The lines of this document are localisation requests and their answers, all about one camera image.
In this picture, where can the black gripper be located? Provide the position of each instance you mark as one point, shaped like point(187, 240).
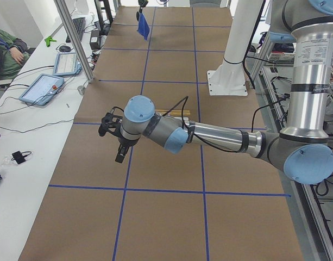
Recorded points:
point(125, 142)
point(140, 11)

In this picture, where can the blue grey towel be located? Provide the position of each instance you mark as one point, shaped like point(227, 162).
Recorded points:
point(143, 28)

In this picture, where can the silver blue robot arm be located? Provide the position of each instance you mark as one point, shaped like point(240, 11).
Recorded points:
point(300, 149)

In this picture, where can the white wooden towel rack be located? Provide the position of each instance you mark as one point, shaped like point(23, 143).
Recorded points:
point(174, 113)

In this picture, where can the black keyboard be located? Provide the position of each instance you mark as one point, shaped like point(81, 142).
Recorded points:
point(79, 25)

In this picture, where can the black computer mouse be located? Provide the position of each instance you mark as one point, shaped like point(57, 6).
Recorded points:
point(64, 48)

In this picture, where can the far teach pendant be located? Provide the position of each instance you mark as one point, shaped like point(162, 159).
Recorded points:
point(66, 64)

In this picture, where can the teach pendant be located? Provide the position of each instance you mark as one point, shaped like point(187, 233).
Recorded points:
point(42, 90)
point(66, 64)

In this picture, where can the green clamp tool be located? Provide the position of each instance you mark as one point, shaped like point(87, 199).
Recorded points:
point(49, 40)

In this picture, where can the near teach pendant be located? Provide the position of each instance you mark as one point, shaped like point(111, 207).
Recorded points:
point(42, 90)

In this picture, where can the small black adapter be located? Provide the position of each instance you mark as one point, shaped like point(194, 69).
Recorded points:
point(18, 157)

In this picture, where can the seated person green jacket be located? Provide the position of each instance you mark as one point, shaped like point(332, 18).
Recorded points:
point(13, 55)

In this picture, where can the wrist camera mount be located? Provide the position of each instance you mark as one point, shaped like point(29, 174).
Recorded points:
point(110, 124)

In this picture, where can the aluminium frame post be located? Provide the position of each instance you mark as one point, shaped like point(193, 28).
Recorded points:
point(73, 35)

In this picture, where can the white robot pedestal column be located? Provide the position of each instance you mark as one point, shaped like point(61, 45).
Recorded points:
point(229, 78)

